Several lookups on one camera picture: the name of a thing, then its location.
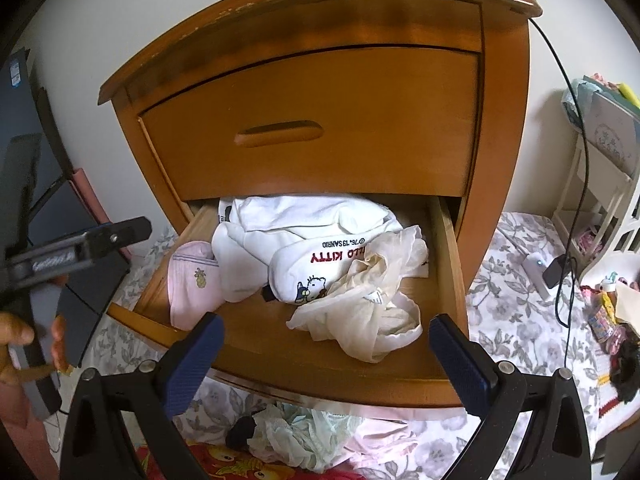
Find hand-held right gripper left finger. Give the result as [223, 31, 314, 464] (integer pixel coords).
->
[60, 311, 226, 480]

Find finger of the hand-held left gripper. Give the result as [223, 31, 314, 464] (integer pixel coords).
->
[75, 216, 153, 262]

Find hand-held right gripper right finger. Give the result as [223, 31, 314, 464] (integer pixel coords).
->
[429, 312, 594, 480]

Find pink socks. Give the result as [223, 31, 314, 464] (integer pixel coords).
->
[169, 240, 221, 331]

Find cream sheer underwear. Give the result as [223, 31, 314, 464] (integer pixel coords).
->
[286, 225, 431, 363]

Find wooden drawer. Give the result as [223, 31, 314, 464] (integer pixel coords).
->
[137, 47, 483, 203]
[107, 195, 471, 408]

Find pink underwear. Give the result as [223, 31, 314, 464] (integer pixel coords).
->
[345, 412, 421, 471]

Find white underwear with black waistband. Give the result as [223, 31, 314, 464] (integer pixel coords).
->
[210, 195, 401, 303]

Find pale green lace underwear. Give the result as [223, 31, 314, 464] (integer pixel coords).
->
[247, 402, 361, 473]

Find white cartoon print sock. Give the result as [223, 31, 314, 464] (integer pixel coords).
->
[267, 237, 386, 306]

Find closed wooden drawer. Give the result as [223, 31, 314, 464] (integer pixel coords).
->
[137, 47, 483, 203]

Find person's left hand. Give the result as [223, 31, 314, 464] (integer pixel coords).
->
[0, 311, 69, 387]

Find dark blue cabinet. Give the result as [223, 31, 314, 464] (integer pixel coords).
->
[0, 47, 132, 368]

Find pink board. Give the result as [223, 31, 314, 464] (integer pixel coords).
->
[70, 167, 113, 226]

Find grey floral bedsheet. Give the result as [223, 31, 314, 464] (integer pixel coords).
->
[90, 210, 621, 480]

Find red floral blanket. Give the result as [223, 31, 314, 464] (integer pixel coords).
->
[135, 439, 361, 480]

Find black power adapter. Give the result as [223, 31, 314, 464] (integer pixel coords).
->
[542, 255, 569, 289]

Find pile of small toys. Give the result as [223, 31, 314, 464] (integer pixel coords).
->
[580, 260, 640, 356]

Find black fuzzy cloth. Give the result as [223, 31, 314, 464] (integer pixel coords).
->
[610, 345, 640, 406]

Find beige cloth pouch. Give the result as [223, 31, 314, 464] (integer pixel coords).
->
[614, 280, 640, 327]

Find white cutout storage rack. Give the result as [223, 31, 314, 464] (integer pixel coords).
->
[550, 75, 640, 271]

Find wooden nightstand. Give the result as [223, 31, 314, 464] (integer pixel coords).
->
[97, 0, 543, 411]

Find black charging cable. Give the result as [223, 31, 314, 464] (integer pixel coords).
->
[529, 16, 590, 376]

